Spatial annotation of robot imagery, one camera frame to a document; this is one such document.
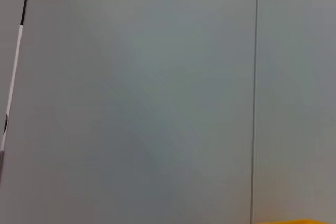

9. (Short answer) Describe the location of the yellow plastic bin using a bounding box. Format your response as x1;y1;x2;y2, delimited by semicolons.
253;218;336;224

